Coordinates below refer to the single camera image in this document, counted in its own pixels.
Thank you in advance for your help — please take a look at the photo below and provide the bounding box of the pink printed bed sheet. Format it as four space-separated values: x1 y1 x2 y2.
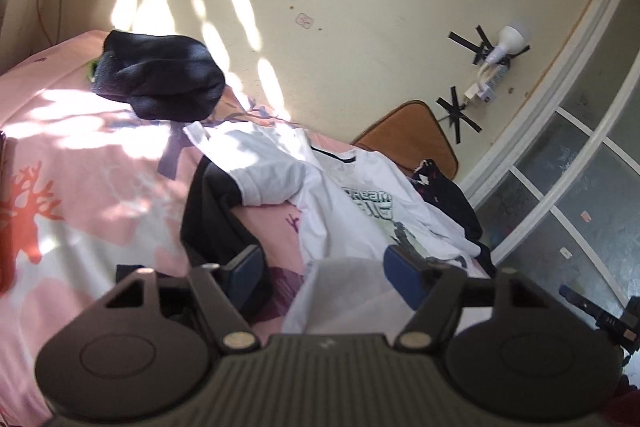
0 29 496 427

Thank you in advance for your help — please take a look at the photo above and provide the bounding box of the beige plug adapter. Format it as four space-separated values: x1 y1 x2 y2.
464 84 493 106

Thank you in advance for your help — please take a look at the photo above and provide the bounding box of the brown perforated cushion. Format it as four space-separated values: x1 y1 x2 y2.
350 100 460 180

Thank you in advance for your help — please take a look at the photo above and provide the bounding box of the dark navy folded garment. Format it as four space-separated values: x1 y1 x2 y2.
92 29 226 122

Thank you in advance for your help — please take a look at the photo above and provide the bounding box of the white power strip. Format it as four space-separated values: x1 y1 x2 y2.
477 61 512 104

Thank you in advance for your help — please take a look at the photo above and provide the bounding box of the white framed frosted window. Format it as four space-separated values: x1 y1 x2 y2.
459 0 640 319

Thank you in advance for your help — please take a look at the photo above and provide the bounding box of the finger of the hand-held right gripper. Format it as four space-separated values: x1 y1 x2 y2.
558 284 605 324

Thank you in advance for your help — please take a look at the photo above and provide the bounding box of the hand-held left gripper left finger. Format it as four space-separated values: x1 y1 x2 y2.
102 244 274 354

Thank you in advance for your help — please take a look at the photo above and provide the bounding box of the white light bulb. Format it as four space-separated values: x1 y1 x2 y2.
484 26 527 66

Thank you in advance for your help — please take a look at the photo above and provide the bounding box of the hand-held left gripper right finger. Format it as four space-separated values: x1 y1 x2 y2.
383 245 545 354

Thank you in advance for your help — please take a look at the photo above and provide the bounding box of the black garment with red stripes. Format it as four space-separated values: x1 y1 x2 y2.
410 159 497 279

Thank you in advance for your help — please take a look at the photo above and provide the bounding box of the white printed t-shirt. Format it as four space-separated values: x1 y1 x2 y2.
184 122 482 336

